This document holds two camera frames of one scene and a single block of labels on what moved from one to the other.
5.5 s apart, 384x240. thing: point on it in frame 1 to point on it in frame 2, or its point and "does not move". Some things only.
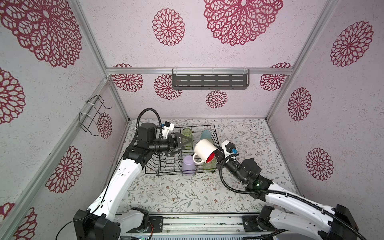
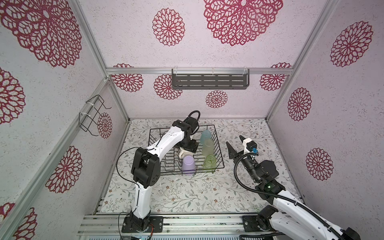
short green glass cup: x=211 y=166 does not move
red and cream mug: x=204 y=149 to x=183 y=152
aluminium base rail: x=228 y=226 does not move
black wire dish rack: x=200 y=154 does not move
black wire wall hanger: x=91 y=114 does not move
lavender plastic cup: x=188 y=166 does not move
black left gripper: x=177 y=144 to x=192 y=147
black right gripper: x=221 y=154 to x=233 y=152
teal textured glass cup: x=205 y=134 does not move
